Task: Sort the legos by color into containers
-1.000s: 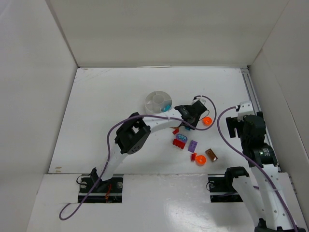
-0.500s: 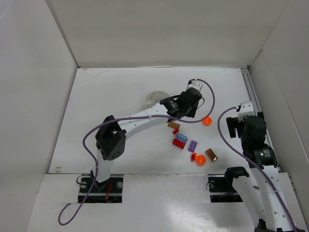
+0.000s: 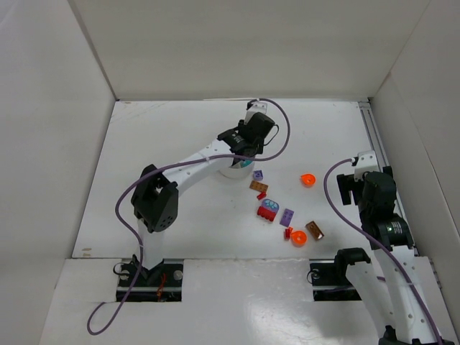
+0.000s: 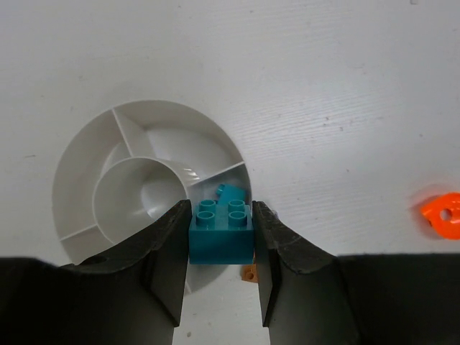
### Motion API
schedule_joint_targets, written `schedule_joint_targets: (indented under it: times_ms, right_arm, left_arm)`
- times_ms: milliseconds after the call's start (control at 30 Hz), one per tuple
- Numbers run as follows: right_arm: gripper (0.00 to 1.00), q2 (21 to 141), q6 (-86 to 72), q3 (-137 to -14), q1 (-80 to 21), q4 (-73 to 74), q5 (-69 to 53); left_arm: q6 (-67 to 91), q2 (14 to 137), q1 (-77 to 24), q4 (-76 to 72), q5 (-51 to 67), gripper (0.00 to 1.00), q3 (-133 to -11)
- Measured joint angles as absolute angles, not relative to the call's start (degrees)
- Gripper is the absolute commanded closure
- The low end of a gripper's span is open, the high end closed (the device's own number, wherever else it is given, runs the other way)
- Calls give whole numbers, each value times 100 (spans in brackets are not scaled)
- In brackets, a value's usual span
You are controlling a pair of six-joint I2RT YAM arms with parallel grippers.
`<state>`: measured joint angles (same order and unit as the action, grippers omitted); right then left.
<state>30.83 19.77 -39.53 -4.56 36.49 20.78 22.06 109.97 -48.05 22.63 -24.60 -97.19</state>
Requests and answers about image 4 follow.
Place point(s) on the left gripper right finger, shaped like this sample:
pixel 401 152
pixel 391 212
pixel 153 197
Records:
pixel 308 296

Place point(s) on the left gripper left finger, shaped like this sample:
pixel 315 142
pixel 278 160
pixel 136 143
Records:
pixel 131 293

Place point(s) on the white round divided container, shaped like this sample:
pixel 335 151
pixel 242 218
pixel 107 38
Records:
pixel 129 165

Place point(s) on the teal lego brick pair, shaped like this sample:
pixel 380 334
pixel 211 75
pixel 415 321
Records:
pixel 227 192

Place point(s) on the orange round lego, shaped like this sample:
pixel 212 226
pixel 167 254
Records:
pixel 442 213

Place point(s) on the tan lego plate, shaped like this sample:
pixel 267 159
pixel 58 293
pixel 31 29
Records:
pixel 249 273

